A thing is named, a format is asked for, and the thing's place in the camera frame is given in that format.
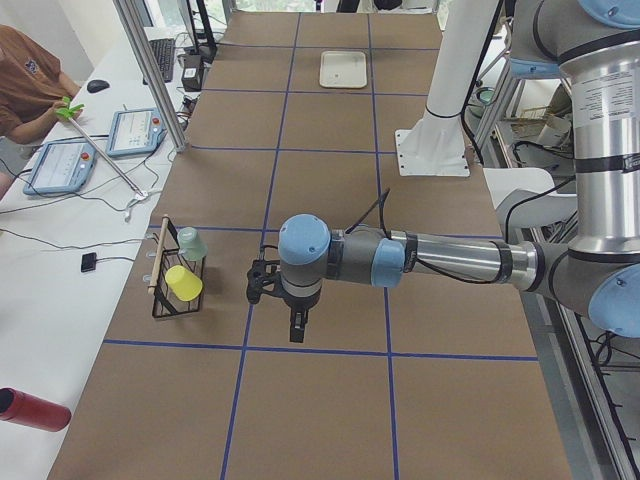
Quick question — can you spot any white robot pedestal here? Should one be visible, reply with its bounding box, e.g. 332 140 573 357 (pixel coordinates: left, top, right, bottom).
395 0 501 177

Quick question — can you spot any far blue teach pendant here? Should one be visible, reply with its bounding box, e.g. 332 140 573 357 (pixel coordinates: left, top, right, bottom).
106 108 166 158

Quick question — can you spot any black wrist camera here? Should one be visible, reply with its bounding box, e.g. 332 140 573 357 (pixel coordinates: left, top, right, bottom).
246 258 284 305

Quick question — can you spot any cream rabbit tray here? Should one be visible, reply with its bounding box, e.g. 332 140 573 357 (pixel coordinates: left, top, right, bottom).
319 51 368 89

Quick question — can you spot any pale green cup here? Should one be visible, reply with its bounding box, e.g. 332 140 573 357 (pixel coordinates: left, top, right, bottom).
178 227 208 262

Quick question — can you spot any person in brown shirt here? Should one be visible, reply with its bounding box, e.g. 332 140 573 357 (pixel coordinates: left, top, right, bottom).
0 24 81 186

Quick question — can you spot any black computer mouse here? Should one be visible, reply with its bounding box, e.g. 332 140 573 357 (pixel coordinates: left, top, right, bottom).
86 79 110 94

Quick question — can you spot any black keyboard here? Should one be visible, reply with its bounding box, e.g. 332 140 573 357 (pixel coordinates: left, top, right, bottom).
148 38 175 83

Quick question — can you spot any near blue teach pendant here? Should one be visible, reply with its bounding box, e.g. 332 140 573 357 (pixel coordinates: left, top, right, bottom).
23 140 96 196

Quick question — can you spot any green handled reacher stick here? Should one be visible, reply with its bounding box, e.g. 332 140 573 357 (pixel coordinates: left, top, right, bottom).
55 96 149 200

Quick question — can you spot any black wire cup rack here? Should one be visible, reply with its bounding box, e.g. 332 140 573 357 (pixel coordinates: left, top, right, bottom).
148 215 208 320

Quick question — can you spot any white chair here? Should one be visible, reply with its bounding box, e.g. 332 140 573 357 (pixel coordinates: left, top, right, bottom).
483 167 577 228

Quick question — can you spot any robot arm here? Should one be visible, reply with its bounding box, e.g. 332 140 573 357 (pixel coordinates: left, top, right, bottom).
277 1 639 342

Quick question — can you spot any wooden rack dowel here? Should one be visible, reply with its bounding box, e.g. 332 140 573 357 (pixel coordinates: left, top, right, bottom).
148 214 170 295

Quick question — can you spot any blue teach pendant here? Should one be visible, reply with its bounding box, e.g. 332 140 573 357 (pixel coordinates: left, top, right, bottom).
23 140 96 196
106 108 166 158

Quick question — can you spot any black power adapter box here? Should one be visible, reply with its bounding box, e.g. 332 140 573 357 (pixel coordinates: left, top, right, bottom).
181 55 204 92

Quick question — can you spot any red water bottle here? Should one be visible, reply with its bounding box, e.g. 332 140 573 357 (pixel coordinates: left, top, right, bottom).
1 387 72 432

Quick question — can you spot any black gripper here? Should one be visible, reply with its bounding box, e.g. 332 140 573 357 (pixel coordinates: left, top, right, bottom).
283 291 321 343

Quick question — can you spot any aluminium frame post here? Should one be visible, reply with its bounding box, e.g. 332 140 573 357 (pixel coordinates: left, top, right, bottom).
113 0 187 153

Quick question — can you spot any yellow cup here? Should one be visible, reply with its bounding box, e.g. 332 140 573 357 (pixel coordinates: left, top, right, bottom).
164 265 203 302

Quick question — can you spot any small black puck device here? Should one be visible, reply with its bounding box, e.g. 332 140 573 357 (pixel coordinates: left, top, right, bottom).
80 252 98 273

